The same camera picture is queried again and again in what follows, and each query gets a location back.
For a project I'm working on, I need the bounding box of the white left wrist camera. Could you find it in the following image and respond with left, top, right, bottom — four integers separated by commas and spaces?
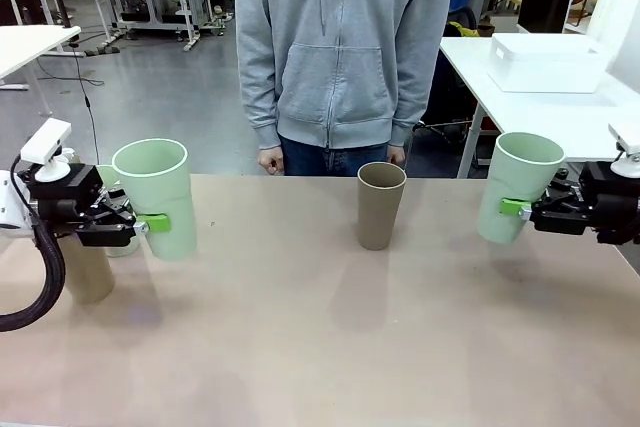
19, 118, 76, 184

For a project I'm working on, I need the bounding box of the person's right hand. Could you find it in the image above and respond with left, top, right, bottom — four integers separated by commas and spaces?
256, 146, 287, 177

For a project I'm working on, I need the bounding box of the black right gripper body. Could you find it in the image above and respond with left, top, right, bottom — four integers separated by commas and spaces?
578, 161, 640, 246

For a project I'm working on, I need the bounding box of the thin black floor cable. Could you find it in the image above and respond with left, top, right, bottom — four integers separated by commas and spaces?
73, 41, 100, 169

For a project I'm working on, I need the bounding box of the person in grey hoodie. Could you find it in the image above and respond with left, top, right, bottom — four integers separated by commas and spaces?
234, 0, 454, 178

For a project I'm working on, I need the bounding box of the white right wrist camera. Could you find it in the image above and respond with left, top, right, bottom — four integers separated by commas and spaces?
607, 121, 640, 174

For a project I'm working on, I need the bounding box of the white plastic basket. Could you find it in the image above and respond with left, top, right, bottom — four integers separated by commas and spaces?
487, 32, 615, 94

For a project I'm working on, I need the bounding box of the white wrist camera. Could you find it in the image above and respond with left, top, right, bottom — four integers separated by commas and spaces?
607, 121, 640, 174
19, 118, 76, 184

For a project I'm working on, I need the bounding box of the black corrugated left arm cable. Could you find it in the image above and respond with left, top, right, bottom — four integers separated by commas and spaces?
0, 154, 67, 333

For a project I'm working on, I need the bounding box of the person's left hand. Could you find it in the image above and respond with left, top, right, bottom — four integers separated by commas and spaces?
386, 145, 408, 170

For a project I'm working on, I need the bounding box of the white table with curved edge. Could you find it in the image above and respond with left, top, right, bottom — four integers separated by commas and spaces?
0, 25, 82, 91

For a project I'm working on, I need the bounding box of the person's right forearm grey sleeve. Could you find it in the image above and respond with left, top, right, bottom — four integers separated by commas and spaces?
236, 61, 282, 151

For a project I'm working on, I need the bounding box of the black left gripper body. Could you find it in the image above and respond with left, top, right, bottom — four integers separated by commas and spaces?
24, 162, 105, 239

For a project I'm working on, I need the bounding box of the person's left forearm grey sleeve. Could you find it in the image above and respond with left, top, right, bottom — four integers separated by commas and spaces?
389, 61, 444, 149

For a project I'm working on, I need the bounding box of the white side table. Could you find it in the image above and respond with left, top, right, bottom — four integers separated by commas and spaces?
439, 36, 640, 181

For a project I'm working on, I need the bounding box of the black office chair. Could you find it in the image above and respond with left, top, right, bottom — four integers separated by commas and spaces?
447, 6, 494, 39

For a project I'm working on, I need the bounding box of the brown tall cup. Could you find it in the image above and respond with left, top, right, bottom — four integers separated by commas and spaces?
356, 161, 407, 252
58, 234, 116, 306

